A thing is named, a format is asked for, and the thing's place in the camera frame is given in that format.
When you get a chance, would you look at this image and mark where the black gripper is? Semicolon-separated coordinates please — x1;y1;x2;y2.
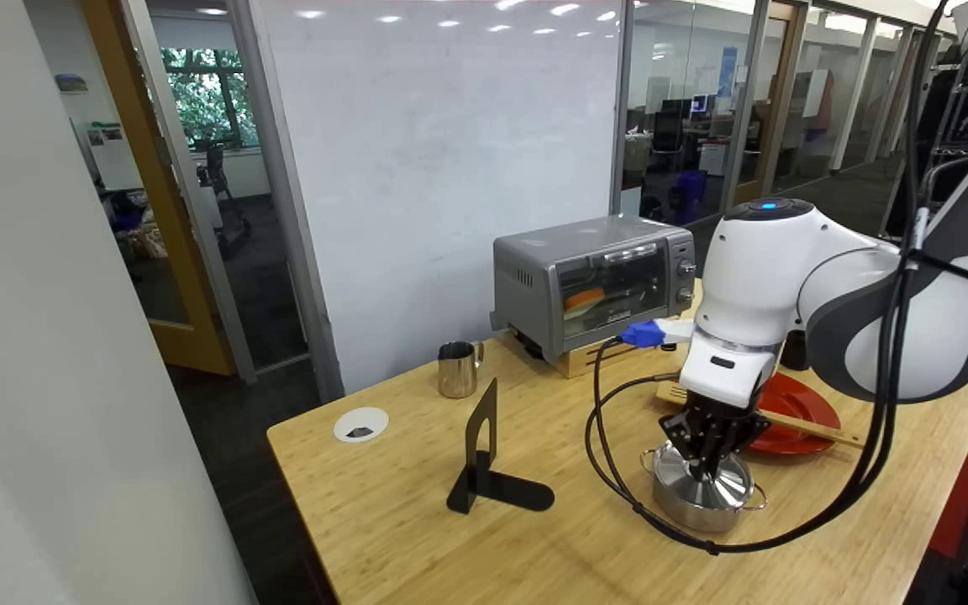
661;395;762;489

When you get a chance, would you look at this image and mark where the wooden spatula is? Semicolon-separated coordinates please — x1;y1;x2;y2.
653;379;868;455

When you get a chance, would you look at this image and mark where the red plate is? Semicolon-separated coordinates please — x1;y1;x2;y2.
744;369;846;462

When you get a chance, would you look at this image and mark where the wooden crate stand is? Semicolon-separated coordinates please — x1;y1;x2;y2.
555;316;688;379

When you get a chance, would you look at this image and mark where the silver toaster oven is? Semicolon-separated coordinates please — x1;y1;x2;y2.
490;214;702;368

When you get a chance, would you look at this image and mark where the small silver jug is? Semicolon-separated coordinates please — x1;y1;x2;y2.
433;340;486;403

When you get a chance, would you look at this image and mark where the white round table grommet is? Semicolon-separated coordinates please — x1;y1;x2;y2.
328;403;392;451

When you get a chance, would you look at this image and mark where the large whiteboard panel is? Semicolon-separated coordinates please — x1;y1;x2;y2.
244;0;627;396

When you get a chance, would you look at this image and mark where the silver pot with handles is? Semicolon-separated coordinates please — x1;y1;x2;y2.
639;438;769;539

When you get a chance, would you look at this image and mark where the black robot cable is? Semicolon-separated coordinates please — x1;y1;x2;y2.
581;0;968;558

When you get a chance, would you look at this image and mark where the wrist camera with blue plug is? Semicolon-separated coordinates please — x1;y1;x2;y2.
613;312;698;353

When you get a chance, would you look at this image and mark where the black metal bracket stand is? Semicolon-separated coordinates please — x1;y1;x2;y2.
442;376;559;519

